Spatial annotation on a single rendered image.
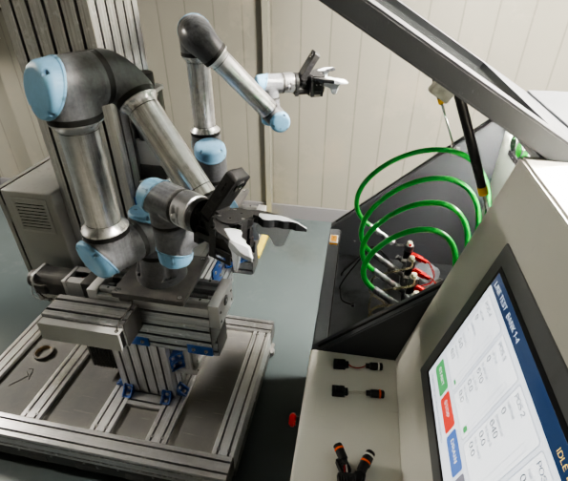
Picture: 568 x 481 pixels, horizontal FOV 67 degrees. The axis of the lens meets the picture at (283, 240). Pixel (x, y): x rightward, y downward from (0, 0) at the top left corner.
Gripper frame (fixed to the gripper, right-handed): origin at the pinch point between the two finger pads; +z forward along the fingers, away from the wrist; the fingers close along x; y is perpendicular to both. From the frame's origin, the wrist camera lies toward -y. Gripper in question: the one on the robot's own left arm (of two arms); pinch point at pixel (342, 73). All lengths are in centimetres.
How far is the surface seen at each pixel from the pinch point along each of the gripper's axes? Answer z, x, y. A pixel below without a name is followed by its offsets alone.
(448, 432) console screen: -31, 136, 9
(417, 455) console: -32, 134, 22
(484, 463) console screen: -33, 144, 0
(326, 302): -30, 80, 40
